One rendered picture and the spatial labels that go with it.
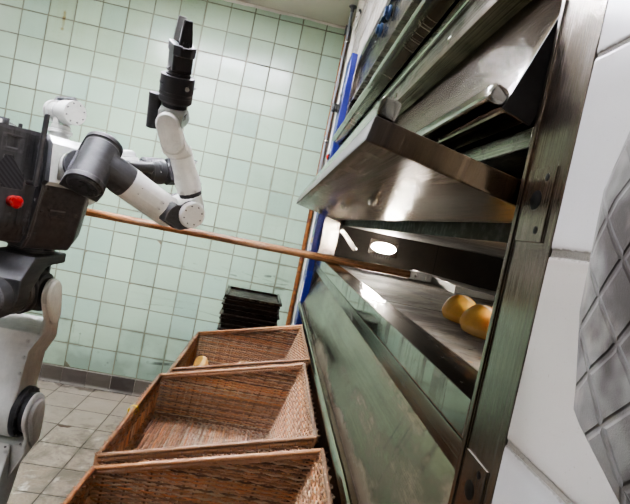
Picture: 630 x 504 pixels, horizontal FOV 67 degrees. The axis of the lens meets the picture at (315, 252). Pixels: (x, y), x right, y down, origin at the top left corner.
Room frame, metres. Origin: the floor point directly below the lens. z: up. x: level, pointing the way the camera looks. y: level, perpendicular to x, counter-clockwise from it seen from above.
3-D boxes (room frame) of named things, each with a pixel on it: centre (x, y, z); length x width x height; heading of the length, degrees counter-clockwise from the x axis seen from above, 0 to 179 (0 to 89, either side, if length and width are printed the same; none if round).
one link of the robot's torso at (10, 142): (1.30, 0.80, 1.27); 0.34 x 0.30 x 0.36; 60
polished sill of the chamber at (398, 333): (1.34, -0.12, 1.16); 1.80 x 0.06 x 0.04; 5
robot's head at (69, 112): (1.35, 0.77, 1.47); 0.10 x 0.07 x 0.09; 60
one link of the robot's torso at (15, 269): (1.27, 0.78, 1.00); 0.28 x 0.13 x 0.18; 4
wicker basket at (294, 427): (1.29, 0.17, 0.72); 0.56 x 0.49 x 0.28; 5
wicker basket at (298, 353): (1.90, 0.19, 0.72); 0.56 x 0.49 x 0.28; 5
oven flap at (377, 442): (1.34, -0.10, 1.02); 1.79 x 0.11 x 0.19; 5
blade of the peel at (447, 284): (1.94, -0.66, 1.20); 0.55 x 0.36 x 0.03; 4
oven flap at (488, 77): (1.34, -0.10, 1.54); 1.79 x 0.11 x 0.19; 5
